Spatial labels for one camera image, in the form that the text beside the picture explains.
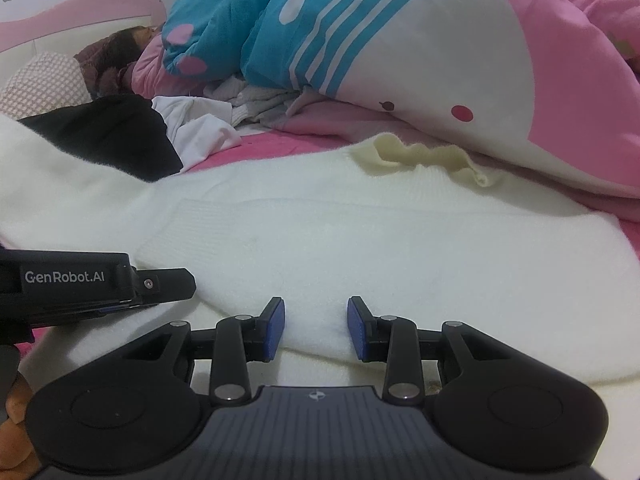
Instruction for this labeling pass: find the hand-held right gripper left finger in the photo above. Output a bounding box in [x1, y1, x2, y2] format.
[122, 296, 287, 403]

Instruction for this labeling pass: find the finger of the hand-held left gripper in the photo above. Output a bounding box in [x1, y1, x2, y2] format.
[97, 268, 197, 317]

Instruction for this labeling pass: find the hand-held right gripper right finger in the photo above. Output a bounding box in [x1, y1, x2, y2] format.
[347, 296, 511, 405]

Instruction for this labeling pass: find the white sweater with deer embroidery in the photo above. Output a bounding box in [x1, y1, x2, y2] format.
[0, 115, 640, 396]

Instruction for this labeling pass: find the person's left hand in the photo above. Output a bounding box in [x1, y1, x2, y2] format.
[0, 375, 41, 476]

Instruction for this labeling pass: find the black garment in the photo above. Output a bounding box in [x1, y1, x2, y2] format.
[17, 94, 183, 183]

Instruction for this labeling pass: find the white shirt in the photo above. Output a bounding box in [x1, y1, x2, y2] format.
[150, 95, 243, 173]

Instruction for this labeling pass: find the pink floral bed blanket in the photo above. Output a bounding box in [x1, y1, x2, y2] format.
[177, 127, 640, 261]

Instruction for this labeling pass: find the grey crumpled cloth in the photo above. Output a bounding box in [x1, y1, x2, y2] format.
[202, 75, 311, 128]

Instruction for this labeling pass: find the pink white checked garment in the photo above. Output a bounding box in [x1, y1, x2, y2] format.
[0, 51, 91, 121]

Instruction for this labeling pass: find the pink white headboard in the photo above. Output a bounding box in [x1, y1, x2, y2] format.
[0, 0, 168, 91]

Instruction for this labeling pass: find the blue pink cartoon quilt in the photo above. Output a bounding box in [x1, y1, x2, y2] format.
[130, 0, 640, 223]

